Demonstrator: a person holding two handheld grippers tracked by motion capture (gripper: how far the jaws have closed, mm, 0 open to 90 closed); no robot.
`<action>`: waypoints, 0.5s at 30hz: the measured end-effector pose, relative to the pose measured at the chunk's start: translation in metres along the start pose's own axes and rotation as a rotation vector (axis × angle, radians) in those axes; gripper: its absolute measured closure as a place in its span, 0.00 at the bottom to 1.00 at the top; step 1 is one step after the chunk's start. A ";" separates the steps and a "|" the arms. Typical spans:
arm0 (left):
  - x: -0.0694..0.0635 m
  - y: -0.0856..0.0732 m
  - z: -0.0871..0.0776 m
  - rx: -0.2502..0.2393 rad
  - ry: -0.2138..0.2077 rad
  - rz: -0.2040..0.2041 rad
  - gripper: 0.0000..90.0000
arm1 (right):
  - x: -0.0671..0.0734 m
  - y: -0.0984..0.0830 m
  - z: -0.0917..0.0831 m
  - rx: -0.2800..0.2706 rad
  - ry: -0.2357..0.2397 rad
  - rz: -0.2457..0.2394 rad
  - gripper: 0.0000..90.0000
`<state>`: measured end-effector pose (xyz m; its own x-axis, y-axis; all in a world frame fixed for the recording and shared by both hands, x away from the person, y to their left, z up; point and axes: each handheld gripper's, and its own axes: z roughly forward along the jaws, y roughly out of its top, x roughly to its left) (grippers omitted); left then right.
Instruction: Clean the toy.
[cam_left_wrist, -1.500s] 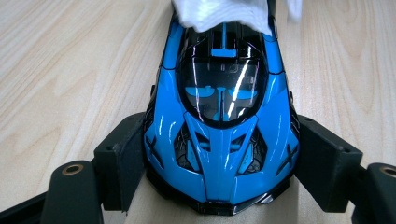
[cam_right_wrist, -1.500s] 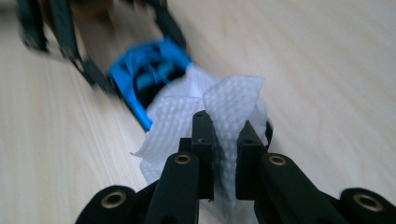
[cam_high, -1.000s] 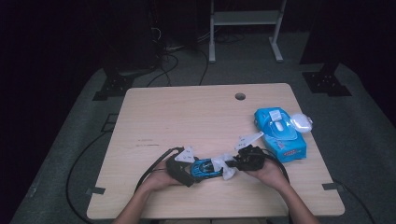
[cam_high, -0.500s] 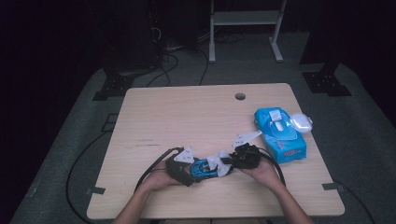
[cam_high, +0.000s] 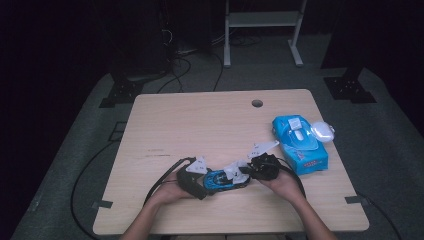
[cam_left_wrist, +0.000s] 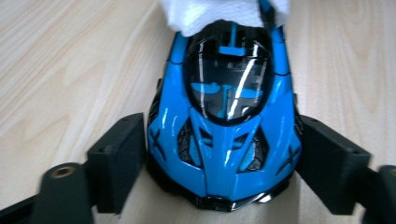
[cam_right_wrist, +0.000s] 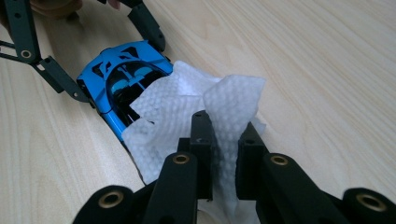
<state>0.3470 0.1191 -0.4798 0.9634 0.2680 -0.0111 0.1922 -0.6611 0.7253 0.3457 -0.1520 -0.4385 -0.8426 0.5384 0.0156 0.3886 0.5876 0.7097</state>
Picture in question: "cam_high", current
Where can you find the blue toy car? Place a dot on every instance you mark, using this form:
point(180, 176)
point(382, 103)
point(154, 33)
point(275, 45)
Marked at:
point(216, 181)

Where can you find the blue wet wipes pack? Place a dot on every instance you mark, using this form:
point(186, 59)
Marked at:
point(305, 153)

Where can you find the black stand base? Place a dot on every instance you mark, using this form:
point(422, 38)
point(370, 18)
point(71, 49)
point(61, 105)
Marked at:
point(121, 93)
point(348, 88)

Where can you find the white metal stand frame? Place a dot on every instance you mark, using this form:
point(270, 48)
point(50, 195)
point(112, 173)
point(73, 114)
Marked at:
point(263, 19)

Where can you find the grey tape strip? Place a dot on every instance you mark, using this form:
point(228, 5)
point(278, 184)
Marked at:
point(356, 199)
point(102, 204)

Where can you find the person's left hand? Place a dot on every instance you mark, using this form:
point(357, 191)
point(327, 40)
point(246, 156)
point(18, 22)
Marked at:
point(170, 195)

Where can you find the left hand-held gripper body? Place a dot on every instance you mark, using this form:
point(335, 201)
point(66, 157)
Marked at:
point(190, 185)

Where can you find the person's right hand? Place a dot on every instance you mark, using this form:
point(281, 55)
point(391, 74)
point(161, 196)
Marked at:
point(283, 186)

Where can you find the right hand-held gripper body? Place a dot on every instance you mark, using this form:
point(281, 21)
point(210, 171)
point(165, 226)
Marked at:
point(265, 166)

